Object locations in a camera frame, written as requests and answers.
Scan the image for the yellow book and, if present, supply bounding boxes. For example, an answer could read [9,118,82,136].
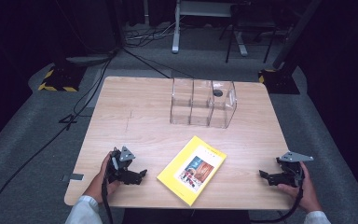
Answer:
[156,135,227,207]

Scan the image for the left hand-held gripper black cable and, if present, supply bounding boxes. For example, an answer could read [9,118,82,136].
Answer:
[101,174,115,224]

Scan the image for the bundle of floor cables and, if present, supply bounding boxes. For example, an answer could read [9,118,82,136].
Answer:
[124,21,181,49]

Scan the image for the black stand base striped edge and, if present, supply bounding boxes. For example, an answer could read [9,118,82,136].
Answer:
[37,63,87,93]
[257,68,301,95]

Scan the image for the thin black floor cable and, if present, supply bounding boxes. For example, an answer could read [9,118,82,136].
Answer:
[120,47,172,79]

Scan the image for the black chair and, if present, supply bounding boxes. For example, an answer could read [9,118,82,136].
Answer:
[218,2,278,64]

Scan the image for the white desk frame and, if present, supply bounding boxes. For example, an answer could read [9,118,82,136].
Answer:
[171,0,250,58]

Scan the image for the long black floor cable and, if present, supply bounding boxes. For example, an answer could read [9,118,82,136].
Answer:
[0,52,117,224]

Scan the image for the person's right hand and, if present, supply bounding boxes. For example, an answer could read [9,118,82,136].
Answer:
[276,161,324,215]

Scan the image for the grey tape piece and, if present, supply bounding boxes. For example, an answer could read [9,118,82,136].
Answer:
[62,173,85,183]

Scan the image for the right hand-held gripper black cable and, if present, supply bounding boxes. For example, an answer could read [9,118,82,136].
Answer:
[250,174,306,224]

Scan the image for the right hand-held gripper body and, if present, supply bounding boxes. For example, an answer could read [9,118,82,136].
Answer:
[275,150,314,189]

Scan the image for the clear acrylic book organizer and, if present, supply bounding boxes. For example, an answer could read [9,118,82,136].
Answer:
[169,77,238,130]

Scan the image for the person's left hand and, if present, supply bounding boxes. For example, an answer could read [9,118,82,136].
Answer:
[84,151,122,203]

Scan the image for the slanted grey metal pole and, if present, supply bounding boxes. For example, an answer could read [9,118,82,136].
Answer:
[271,0,324,70]

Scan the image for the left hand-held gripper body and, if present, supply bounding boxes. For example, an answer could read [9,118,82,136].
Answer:
[105,146,137,185]

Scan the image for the hand-held gripper black cable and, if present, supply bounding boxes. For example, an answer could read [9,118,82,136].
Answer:
[250,174,306,224]
[101,174,115,224]

